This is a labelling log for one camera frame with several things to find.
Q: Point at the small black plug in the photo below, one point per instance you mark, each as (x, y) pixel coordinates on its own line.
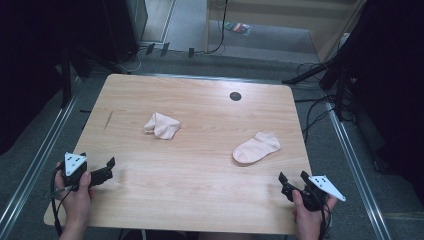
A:
(191, 52)

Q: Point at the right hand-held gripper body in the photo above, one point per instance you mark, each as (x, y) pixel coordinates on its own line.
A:
(318, 196)

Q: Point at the pink sock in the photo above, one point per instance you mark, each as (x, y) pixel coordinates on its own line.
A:
(163, 126)
(255, 148)

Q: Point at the black tripod stand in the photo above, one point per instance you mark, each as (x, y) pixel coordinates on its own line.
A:
(338, 80)

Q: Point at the colourful packet on floor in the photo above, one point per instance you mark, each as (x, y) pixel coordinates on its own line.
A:
(237, 28)

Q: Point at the metal floor rail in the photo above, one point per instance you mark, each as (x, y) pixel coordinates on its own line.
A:
(358, 173)
(30, 173)

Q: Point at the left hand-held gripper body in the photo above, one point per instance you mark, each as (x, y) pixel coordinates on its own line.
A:
(74, 165)

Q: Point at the light wooden panel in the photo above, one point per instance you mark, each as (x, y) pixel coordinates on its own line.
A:
(286, 13)

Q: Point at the dark cabinet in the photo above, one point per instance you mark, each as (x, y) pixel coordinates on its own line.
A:
(125, 26)

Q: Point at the black round table grommet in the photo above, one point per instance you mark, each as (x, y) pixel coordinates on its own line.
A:
(235, 96)

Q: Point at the person's left hand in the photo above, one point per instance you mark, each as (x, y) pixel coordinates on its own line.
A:
(75, 203)

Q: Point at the person's right hand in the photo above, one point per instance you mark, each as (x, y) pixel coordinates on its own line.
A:
(310, 220)

